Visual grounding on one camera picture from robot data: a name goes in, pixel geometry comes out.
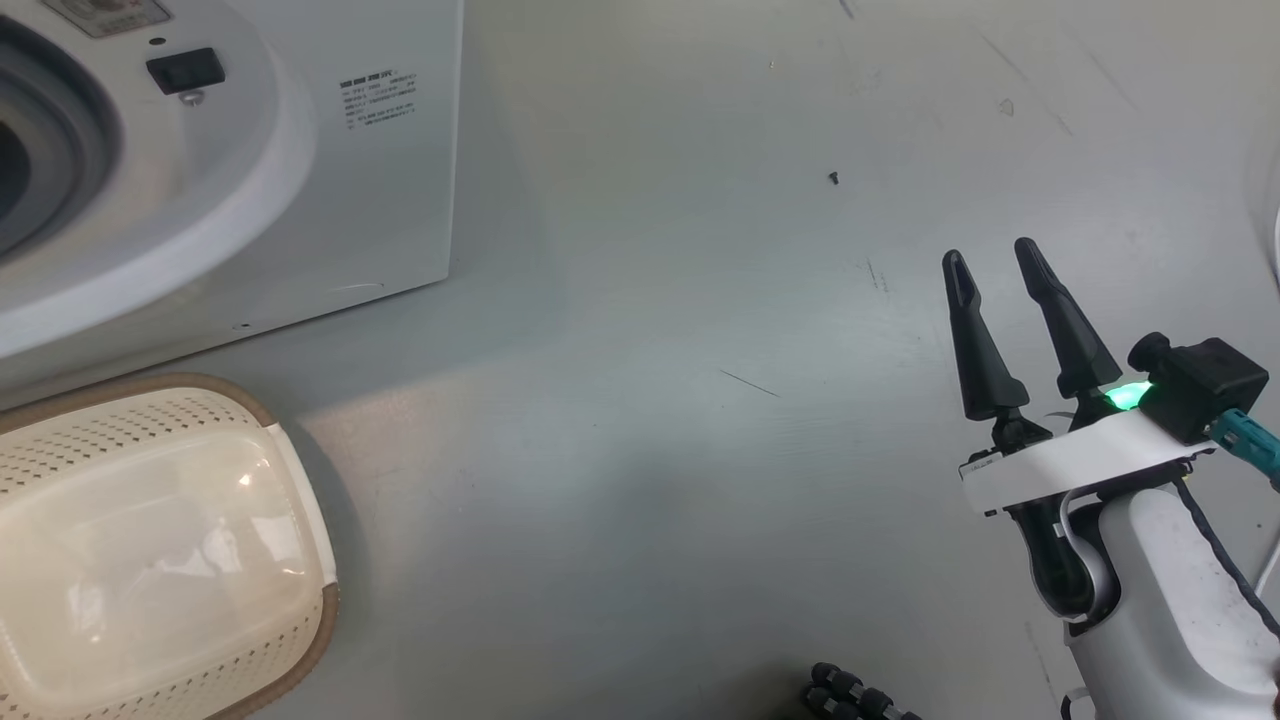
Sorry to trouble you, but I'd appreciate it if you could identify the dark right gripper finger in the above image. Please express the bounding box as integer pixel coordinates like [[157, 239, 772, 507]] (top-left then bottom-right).
[[941, 250, 1031, 423], [1013, 237, 1124, 399]]

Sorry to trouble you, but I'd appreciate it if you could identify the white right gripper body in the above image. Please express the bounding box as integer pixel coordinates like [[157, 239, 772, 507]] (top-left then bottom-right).
[[958, 408, 1216, 621]]

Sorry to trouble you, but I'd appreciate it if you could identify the white front-load washing machine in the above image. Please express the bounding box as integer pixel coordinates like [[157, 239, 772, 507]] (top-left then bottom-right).
[[0, 0, 466, 401]]

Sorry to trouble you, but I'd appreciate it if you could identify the cream perforated laundry basket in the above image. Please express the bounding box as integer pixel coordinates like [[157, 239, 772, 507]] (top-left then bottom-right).
[[0, 373, 341, 720]]

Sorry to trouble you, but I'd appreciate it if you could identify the right arm cable teal plug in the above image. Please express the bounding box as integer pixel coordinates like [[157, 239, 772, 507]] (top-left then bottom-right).
[[1175, 408, 1280, 641]]

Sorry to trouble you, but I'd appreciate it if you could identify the black ribbed hose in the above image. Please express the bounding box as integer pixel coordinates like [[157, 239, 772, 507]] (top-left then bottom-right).
[[803, 662, 921, 720]]

